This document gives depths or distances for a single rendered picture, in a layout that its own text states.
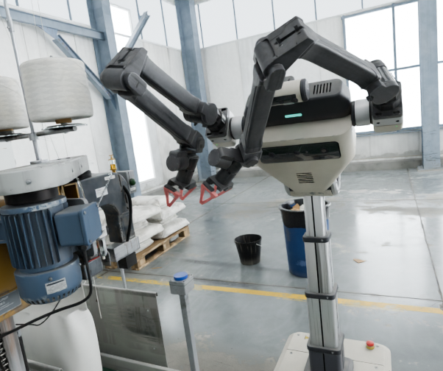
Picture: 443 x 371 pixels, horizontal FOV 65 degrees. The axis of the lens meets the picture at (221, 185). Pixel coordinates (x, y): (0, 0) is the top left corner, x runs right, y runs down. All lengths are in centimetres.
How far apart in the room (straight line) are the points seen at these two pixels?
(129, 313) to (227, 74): 842
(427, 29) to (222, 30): 473
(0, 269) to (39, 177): 32
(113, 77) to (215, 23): 920
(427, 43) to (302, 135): 737
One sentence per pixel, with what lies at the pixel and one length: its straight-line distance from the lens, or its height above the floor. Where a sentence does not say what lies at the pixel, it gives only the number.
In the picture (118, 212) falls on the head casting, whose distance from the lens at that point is 138.
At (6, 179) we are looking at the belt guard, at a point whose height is 140.
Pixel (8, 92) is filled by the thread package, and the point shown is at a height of 163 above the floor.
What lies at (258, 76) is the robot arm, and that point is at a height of 156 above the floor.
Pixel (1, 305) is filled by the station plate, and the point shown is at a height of 107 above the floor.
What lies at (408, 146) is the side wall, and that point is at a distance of 895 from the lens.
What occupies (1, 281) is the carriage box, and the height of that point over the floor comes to 113.
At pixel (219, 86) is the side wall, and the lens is 985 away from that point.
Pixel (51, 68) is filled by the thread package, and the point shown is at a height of 165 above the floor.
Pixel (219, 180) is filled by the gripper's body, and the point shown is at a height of 127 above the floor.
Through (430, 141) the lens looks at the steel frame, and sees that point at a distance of 851.
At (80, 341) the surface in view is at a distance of 161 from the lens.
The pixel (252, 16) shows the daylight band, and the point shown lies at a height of 405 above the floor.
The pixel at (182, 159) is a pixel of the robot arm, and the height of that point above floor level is 136.
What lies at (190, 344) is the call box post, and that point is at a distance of 170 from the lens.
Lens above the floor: 146
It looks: 10 degrees down
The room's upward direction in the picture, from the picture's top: 7 degrees counter-clockwise
